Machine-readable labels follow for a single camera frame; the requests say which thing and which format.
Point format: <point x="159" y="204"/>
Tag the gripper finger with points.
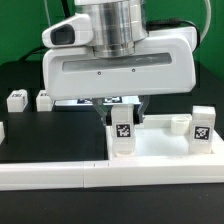
<point x="100" y="111"/>
<point x="138" y="114"/>

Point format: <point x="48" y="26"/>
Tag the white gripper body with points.
<point x="162" y="64"/>

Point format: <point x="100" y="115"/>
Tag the white square table top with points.
<point x="163" y="135"/>

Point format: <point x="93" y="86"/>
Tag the white marker plate with tags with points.
<point x="105" y="101"/>

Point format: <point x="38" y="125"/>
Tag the white U-shaped obstacle fence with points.
<point x="154" y="170"/>

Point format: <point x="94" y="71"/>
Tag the white block at left edge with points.
<point x="2" y="133"/>

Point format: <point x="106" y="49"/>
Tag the black cable horizontal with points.
<point x="31" y="52"/>

